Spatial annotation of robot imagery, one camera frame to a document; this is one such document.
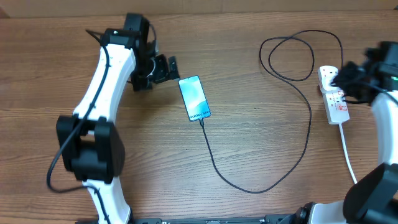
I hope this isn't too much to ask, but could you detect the Samsung Galaxy smartphone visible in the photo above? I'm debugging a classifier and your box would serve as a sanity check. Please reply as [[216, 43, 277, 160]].
[[178, 76, 211, 121]]

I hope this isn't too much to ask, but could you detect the white power strip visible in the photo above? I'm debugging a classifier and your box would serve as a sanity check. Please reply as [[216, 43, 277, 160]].
[[317, 65, 351, 126]]

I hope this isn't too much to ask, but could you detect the black USB charging cable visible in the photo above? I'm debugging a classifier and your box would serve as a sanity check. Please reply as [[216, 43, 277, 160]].
[[199, 29, 345, 194]]

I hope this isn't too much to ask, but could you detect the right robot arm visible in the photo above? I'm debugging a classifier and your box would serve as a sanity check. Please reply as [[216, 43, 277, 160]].
[[281, 41, 397, 223]]

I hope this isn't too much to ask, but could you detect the white charger plug adapter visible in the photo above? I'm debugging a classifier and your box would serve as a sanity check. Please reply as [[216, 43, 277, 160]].
[[319, 77, 340, 94]]

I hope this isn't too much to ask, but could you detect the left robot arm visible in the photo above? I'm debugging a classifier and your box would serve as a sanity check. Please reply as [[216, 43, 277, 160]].
[[46, 13, 180, 223]]

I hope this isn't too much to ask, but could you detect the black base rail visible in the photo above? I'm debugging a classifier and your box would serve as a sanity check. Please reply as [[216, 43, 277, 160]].
[[128, 213, 308, 224]]

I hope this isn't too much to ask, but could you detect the cardboard wall panel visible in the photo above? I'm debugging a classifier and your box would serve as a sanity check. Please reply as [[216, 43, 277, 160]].
[[1, 0, 397, 18]]

